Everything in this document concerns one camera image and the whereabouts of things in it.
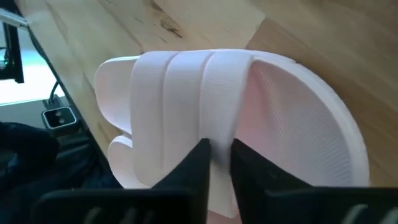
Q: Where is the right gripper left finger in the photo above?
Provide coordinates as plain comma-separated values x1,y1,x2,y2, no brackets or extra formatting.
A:
30,138,213,224

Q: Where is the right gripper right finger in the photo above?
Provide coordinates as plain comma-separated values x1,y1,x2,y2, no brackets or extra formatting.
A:
229,138,398,224

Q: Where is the pink rubber slide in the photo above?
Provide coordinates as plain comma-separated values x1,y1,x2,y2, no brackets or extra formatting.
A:
94,48,371,219
106,134,150,190

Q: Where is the person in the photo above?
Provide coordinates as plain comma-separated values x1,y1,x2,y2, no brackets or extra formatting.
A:
0,121,124,224

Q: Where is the small black stereo camera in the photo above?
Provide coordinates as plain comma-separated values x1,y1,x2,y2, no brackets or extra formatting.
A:
41,105,78,131

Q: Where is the black camera cable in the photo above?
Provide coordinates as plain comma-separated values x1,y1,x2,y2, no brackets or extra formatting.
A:
47,80,62,106

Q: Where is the silver metal bracket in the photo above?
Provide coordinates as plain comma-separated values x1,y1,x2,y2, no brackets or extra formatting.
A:
0,7,29,28

